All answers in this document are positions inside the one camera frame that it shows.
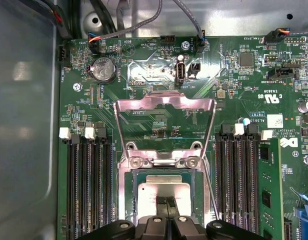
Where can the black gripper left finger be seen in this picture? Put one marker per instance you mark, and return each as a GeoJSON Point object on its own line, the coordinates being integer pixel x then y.
{"type": "Point", "coordinates": [154, 228]}

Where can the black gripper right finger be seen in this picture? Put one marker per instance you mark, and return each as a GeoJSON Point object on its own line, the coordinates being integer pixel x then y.
{"type": "Point", "coordinates": [186, 228]}

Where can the silver CPU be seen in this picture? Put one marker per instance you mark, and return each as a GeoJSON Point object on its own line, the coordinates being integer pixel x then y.
{"type": "Point", "coordinates": [149, 192]}

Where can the metal CPU socket cover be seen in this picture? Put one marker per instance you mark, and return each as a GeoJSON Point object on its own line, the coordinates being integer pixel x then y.
{"type": "Point", "coordinates": [166, 98]}

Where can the CPU socket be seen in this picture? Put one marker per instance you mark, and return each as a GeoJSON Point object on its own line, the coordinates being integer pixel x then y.
{"type": "Point", "coordinates": [122, 192]}

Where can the green RAM stick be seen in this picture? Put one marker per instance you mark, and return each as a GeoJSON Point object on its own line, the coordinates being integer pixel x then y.
{"type": "Point", "coordinates": [270, 175]}

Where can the white QR label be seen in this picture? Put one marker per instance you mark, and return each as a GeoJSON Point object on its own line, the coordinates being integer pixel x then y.
{"type": "Point", "coordinates": [274, 121]}

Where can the internal USB port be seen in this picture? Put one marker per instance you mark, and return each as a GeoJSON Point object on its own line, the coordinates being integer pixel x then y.
{"type": "Point", "coordinates": [181, 72]}

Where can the green motherboard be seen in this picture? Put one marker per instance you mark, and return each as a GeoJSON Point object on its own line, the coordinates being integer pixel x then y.
{"type": "Point", "coordinates": [231, 75]}

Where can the silver coin cell battery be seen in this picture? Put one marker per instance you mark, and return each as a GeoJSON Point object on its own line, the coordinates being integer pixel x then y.
{"type": "Point", "coordinates": [104, 71]}

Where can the black PC case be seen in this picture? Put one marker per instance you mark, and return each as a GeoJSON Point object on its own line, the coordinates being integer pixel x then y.
{"type": "Point", "coordinates": [24, 125]}

